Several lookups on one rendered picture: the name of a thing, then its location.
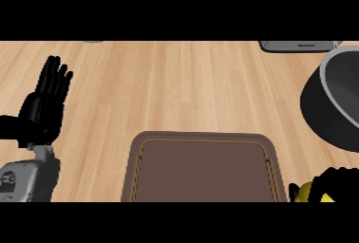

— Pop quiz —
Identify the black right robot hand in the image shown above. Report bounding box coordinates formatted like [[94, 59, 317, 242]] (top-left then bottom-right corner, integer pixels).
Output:
[[287, 166, 359, 203]]

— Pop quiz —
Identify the black pot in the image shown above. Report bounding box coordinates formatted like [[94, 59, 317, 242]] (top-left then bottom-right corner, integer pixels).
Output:
[[298, 45, 359, 154]]

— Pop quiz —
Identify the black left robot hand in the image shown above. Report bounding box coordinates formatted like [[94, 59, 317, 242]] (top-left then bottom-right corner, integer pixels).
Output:
[[0, 55, 75, 149]]

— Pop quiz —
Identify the brown tray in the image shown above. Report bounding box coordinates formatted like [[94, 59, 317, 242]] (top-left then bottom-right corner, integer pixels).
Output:
[[119, 130, 289, 203]]

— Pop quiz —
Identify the yellow lemon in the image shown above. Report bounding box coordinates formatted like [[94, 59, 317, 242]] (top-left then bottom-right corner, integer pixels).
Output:
[[295, 181, 336, 203]]

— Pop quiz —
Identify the grey appliance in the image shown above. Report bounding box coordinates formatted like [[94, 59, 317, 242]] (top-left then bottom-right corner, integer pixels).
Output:
[[258, 40, 344, 54]]

